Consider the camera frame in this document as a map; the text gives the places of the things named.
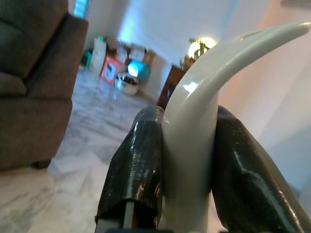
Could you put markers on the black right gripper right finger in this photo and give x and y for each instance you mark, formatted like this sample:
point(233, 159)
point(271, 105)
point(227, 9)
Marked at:
point(240, 174)

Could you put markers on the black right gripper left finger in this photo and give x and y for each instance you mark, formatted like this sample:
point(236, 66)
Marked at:
point(136, 165)

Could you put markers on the white round bucket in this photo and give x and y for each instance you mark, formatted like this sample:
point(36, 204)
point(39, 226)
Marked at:
point(127, 85)

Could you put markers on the dark wooden cabinet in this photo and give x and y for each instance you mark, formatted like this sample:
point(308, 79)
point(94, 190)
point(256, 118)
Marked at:
point(170, 85)

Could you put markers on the teal storage box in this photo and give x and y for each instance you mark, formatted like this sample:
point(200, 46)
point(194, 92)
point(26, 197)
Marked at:
point(143, 70)

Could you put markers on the orange cardboard box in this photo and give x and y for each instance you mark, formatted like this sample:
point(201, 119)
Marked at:
point(109, 69)

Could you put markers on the brown cardboard box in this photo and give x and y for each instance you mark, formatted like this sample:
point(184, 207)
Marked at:
point(149, 57)

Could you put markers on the white paper bag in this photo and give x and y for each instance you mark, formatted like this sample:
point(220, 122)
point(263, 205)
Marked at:
point(99, 53)

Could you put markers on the brown fabric sofa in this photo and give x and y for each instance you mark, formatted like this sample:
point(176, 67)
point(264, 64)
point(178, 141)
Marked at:
point(36, 85)

